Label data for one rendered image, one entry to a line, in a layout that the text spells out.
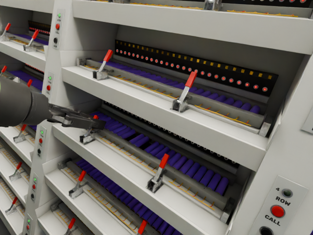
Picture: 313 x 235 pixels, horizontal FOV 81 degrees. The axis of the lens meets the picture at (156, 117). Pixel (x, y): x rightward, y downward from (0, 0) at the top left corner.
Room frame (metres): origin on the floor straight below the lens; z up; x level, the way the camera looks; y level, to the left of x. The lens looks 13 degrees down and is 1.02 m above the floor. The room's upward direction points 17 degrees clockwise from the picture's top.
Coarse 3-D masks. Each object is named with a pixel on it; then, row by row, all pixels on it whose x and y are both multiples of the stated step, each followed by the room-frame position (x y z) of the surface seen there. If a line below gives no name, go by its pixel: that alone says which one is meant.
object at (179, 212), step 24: (72, 144) 0.53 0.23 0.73; (96, 144) 0.52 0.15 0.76; (96, 168) 0.48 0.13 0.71; (120, 168) 0.44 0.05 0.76; (144, 192) 0.38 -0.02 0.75; (168, 192) 0.39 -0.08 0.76; (192, 192) 0.40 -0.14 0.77; (240, 192) 0.43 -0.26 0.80; (168, 216) 0.35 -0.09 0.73; (192, 216) 0.34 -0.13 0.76
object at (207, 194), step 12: (108, 132) 0.55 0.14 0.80; (120, 144) 0.52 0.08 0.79; (132, 144) 0.51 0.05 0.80; (144, 156) 0.47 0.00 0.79; (156, 168) 0.45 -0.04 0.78; (168, 168) 0.44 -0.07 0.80; (180, 180) 0.41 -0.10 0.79; (192, 180) 0.41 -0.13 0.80; (204, 192) 0.38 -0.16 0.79; (216, 204) 0.37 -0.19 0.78
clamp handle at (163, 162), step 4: (164, 156) 0.41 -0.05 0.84; (168, 156) 0.41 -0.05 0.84; (164, 160) 0.40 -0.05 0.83; (160, 164) 0.40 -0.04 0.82; (164, 164) 0.40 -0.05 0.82; (160, 168) 0.40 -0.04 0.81; (156, 172) 0.40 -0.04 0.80; (160, 172) 0.40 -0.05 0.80; (156, 176) 0.39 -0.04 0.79; (156, 180) 0.39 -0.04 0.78
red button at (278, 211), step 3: (273, 207) 0.26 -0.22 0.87; (276, 207) 0.26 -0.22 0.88; (279, 207) 0.26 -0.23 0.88; (273, 210) 0.26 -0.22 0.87; (276, 210) 0.26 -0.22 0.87; (279, 210) 0.26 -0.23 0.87; (282, 210) 0.26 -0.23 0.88; (273, 213) 0.26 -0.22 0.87; (276, 213) 0.26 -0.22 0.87; (279, 213) 0.26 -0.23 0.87; (282, 213) 0.26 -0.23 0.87; (279, 216) 0.26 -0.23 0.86
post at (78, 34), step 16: (64, 0) 0.60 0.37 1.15; (64, 16) 0.60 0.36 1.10; (64, 32) 0.59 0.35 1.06; (80, 32) 0.62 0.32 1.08; (96, 32) 0.68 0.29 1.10; (112, 32) 0.74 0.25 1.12; (48, 48) 0.63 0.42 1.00; (64, 48) 0.59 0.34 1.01; (80, 48) 0.63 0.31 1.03; (96, 48) 0.69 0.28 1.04; (112, 48) 0.75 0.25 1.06; (48, 64) 0.62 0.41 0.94; (64, 96) 0.61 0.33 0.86; (80, 96) 0.66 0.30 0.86; (48, 128) 0.59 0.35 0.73; (48, 144) 0.58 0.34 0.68; (64, 144) 0.64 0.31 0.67; (32, 160) 0.63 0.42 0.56; (48, 160) 0.59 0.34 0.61; (32, 176) 0.62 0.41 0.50; (48, 192) 0.61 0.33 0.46; (32, 208) 0.60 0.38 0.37; (32, 224) 0.60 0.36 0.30
